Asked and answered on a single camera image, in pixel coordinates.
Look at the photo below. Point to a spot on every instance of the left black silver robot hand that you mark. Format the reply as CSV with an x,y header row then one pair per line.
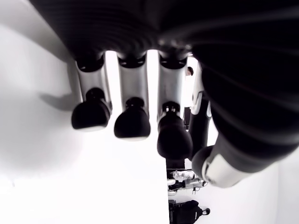
x,y
210,35

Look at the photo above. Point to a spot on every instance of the seated person in white shirt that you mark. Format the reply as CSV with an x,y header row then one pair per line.
x,y
190,71

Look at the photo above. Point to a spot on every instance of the black backpack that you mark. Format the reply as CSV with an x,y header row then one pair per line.
x,y
184,212

